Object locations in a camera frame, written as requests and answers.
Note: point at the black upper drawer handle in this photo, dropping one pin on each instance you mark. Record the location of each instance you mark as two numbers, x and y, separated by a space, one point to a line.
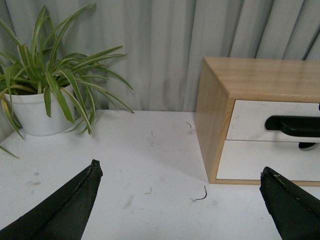
296 126

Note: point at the green spider plant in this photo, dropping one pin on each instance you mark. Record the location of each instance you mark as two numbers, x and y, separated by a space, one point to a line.
38 69

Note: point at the wooden drawer cabinet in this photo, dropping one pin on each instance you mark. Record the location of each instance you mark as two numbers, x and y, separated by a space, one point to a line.
226 80

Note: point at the white drawer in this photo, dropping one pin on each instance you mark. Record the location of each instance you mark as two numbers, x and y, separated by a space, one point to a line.
245 160
248 120

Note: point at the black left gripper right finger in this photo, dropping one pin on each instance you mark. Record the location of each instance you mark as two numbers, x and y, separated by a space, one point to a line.
295 212

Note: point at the white lower drawer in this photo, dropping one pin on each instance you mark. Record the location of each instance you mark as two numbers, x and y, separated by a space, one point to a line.
245 160

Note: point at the white upper drawer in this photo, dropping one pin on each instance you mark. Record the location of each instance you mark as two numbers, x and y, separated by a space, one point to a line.
248 120

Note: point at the white plant pot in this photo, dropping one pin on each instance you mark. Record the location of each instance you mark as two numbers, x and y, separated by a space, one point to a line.
31 113

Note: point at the small bent wire scrap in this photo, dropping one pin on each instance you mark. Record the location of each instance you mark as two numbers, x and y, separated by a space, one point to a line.
201 198

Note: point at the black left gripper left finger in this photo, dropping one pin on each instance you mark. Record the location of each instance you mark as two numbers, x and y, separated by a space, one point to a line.
64 214

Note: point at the black lower drawer handle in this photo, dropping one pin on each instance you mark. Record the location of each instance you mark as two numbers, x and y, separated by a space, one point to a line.
306 145

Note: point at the black drawer handle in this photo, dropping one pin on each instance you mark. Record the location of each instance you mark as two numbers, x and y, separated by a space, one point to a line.
296 126
306 145

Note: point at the grey curtain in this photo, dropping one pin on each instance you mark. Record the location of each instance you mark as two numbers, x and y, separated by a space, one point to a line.
165 41

